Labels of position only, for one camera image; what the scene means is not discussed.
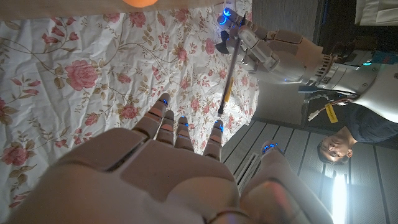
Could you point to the floral fabric backdrop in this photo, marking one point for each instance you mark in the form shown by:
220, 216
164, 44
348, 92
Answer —
77, 77

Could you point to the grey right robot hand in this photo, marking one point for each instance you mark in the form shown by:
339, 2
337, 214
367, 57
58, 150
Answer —
155, 174

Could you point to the black mechanical pencil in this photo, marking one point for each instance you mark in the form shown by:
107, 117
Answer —
228, 84

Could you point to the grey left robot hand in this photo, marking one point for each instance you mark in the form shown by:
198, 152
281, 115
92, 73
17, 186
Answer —
273, 59

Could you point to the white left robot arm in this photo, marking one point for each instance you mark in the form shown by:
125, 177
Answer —
379, 90

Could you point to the orange fruit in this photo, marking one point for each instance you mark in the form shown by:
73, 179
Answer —
140, 3

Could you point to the person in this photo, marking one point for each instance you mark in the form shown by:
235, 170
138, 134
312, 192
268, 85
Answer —
335, 146

